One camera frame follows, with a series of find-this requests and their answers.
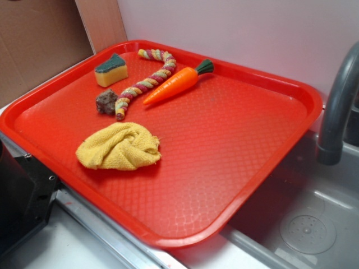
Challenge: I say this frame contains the red plastic tray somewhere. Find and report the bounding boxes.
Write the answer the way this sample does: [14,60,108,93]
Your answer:
[1,40,323,249]

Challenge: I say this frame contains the brown cardboard panel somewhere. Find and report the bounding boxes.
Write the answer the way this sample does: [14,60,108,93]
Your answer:
[1,1,127,106]

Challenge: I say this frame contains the brown rock chunk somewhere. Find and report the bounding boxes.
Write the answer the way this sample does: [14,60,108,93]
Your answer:
[95,89,118,115]

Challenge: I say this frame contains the grey curved faucet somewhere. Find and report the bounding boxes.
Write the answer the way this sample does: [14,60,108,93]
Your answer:
[315,43,358,165]

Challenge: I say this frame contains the grey plastic sink basin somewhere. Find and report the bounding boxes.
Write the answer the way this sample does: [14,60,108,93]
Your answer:
[222,132,358,268]

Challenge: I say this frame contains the orange plastic carrot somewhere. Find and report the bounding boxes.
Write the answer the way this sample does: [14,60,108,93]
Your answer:
[143,59,214,105]

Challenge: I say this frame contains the yellow crumpled cloth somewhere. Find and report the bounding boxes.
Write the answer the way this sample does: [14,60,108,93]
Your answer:
[76,122,161,171]

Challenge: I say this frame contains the green and yellow sponge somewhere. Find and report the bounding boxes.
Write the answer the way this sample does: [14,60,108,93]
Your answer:
[94,53,128,87]

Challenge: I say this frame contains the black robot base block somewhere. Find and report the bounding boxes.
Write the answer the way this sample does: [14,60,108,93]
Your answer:
[1,143,58,259]

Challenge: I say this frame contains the multicolour twisted rope toy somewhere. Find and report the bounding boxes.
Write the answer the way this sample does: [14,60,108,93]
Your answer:
[114,49,176,120]

